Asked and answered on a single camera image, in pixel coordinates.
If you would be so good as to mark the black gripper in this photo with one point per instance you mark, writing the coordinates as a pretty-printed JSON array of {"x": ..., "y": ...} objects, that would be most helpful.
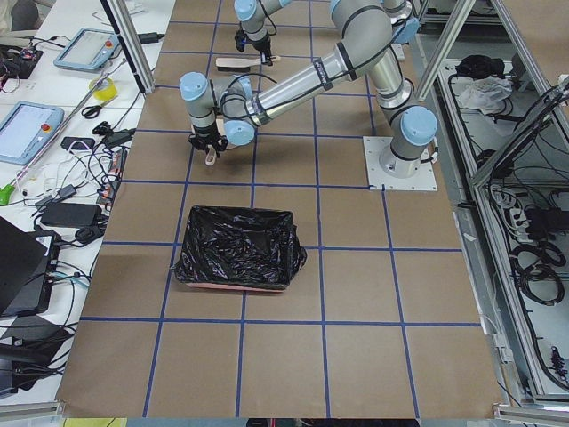
[
  {"x": 261, "y": 45},
  {"x": 206, "y": 136}
]

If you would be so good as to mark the beige plastic dustpan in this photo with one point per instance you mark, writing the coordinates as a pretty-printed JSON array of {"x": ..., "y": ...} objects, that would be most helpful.
[{"x": 210, "y": 157}]

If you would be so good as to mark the white hand brush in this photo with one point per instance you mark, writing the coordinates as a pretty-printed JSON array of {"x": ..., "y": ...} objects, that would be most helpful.
[{"x": 227, "y": 64}]

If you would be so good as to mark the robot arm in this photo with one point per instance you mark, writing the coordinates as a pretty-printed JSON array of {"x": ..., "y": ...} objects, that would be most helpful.
[
  {"x": 256, "y": 27},
  {"x": 226, "y": 111}
]

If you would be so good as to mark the bin with black bag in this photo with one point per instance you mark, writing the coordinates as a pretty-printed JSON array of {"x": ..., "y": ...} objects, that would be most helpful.
[{"x": 239, "y": 248}]

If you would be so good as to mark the yellow tape roll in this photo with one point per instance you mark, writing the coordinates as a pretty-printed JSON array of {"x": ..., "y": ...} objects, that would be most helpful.
[{"x": 103, "y": 89}]

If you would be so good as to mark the black scissors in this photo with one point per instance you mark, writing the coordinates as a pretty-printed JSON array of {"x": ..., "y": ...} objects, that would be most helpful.
[{"x": 93, "y": 111}]

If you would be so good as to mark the teach pendant far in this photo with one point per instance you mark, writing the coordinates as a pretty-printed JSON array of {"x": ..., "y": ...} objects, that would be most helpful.
[{"x": 88, "y": 50}]

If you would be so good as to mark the teach pendant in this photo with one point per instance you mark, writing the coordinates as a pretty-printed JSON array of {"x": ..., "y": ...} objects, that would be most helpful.
[
  {"x": 88, "y": 50},
  {"x": 26, "y": 129}
]

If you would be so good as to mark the black power adapter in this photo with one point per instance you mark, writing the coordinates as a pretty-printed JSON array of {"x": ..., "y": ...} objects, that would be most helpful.
[{"x": 70, "y": 215}]

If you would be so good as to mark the teach pendant near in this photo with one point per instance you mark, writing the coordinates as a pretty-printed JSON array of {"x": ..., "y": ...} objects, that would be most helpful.
[{"x": 26, "y": 129}]

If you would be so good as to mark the aluminium frame post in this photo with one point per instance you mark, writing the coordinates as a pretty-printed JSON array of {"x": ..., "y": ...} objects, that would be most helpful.
[{"x": 121, "y": 23}]

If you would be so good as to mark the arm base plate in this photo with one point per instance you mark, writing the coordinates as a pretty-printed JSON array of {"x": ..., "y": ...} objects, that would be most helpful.
[{"x": 385, "y": 171}]

